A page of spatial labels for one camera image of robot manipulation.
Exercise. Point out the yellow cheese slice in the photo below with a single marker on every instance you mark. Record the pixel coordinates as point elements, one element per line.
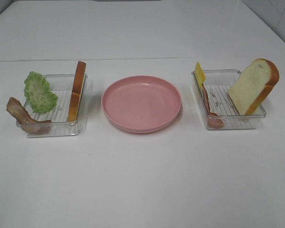
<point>199,75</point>

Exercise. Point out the red bacon strip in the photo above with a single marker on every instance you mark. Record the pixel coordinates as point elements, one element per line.
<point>212,120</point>

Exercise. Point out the white bread slice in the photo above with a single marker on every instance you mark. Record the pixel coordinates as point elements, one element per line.
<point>77,89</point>

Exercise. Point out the green lettuce leaf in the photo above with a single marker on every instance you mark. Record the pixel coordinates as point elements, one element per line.
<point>38,94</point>

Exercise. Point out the brown bacon strip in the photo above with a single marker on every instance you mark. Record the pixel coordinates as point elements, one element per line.
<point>21,114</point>

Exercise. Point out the pink round plate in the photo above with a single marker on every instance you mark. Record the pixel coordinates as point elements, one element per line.
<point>141,104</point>

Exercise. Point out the right clear plastic tray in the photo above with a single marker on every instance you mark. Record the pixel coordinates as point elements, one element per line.
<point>217,85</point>

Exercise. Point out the clear plastic tray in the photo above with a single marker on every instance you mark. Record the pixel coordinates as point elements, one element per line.
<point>61,85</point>
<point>217,85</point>

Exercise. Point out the left clear plastic tray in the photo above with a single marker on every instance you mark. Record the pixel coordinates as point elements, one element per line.
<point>61,85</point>

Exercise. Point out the thick bread slice right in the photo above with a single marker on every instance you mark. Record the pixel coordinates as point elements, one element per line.
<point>253,86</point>

